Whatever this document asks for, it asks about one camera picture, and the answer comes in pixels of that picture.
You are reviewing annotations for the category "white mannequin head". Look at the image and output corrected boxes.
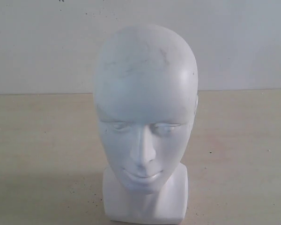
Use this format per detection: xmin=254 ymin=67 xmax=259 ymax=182
xmin=93 ymin=25 xmax=198 ymax=225

